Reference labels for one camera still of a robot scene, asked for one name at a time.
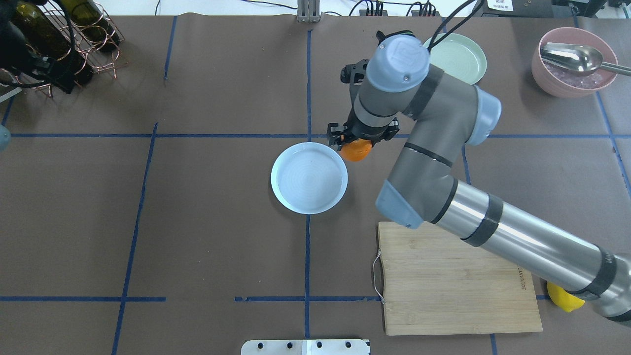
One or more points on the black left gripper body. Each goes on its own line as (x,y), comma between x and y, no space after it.
(12,51)

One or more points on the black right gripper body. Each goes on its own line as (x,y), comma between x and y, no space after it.
(337,134)

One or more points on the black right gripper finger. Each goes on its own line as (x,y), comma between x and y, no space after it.
(390,131)
(336,135)

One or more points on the orange mandarin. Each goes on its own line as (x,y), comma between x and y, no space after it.
(356,151)

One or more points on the light blue plate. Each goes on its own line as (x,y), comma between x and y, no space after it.
(309,178)

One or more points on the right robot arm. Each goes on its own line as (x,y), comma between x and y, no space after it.
(448,113)

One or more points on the light green plate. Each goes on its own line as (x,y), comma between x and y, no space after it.
(460,57)

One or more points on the dark wine bottle front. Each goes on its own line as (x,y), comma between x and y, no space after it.
(44,37)

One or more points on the dark wine bottle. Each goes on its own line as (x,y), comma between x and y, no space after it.
(93,24)
(44,37)

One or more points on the dark wine bottle middle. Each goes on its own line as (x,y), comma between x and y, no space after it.
(93,24)

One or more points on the black power strip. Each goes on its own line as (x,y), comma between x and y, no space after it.
(378,8)

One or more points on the bamboo cutting board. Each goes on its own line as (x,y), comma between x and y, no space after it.
(436,284)

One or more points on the pink bowl with ice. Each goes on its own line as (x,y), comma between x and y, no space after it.
(564,83)

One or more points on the metal scoop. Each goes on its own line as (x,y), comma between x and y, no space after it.
(579,58)

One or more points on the yellow lemon right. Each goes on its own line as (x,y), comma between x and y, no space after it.
(563,299)

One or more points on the aluminium frame post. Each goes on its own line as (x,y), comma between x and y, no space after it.
(308,11)

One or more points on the copper wire bottle rack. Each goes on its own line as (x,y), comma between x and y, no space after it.
(100,62)

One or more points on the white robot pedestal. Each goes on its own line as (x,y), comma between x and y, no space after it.
(307,347)

